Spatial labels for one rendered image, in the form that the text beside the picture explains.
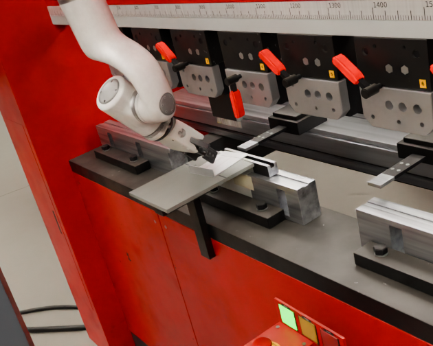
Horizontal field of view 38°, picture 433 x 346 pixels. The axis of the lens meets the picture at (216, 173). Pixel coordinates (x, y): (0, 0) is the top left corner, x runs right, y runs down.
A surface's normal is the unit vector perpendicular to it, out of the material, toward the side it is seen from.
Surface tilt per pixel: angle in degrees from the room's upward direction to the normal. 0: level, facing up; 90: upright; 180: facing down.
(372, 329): 90
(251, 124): 90
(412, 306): 0
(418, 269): 0
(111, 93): 41
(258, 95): 90
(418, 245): 90
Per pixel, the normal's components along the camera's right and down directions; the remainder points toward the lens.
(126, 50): 0.24, -0.59
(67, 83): 0.58, 0.20
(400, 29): -0.78, 0.41
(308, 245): -0.23, -0.89
